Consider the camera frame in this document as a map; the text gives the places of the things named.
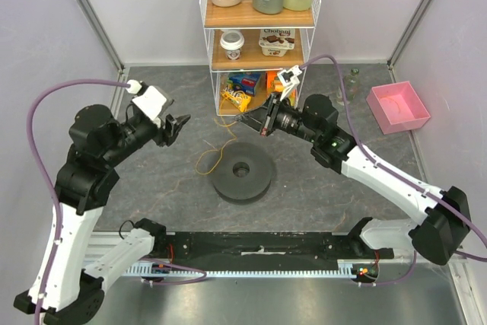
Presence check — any pink plastic bin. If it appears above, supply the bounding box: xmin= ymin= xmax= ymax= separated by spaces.
xmin=366 ymin=81 xmax=431 ymax=135

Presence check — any black cable spool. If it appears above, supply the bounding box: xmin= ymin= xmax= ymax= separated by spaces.
xmin=209 ymin=142 xmax=275 ymax=205

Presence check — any yellow cable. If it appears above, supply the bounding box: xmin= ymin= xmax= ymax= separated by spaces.
xmin=195 ymin=91 xmax=247 ymax=177

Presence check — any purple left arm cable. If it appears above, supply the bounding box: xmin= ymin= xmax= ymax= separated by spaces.
xmin=26 ymin=78 xmax=208 ymax=325

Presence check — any slotted cable duct rail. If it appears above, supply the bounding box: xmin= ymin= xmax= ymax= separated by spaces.
xmin=123 ymin=262 xmax=379 ymax=279

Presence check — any white wire wooden shelf rack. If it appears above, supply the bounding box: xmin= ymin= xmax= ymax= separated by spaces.
xmin=199 ymin=0 xmax=321 ymax=116

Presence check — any blue snack box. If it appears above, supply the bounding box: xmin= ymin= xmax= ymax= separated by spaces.
xmin=228 ymin=72 xmax=262 ymax=97

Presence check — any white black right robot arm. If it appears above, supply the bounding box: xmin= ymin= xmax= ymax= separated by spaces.
xmin=236 ymin=93 xmax=470 ymax=266

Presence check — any orange snack box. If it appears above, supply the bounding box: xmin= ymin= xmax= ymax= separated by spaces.
xmin=266 ymin=71 xmax=283 ymax=96

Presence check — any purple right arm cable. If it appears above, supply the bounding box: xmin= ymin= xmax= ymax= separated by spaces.
xmin=300 ymin=54 xmax=487 ymax=287

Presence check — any white yogurt cup with lid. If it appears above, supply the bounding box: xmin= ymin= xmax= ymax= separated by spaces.
xmin=220 ymin=30 xmax=245 ymax=61

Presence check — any Chobani yogurt tub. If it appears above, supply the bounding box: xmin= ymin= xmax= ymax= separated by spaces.
xmin=259 ymin=28 xmax=295 ymax=57

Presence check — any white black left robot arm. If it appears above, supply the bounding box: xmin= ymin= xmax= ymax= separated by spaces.
xmin=14 ymin=104 xmax=190 ymax=324

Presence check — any yellow M&M candy bag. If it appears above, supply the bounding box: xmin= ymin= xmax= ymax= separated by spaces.
xmin=220 ymin=87 xmax=252 ymax=113

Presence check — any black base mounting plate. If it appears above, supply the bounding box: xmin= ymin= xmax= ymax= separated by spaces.
xmin=149 ymin=231 xmax=394 ymax=272

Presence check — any clear glass bottle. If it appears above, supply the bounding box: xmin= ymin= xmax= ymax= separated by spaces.
xmin=336 ymin=68 xmax=360 ymax=106

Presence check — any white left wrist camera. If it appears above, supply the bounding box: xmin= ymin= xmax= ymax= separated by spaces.
xmin=126 ymin=79 xmax=174 ymax=127

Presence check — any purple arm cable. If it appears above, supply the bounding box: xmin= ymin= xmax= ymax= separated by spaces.
xmin=300 ymin=54 xmax=487 ymax=287
xmin=26 ymin=78 xmax=208 ymax=325

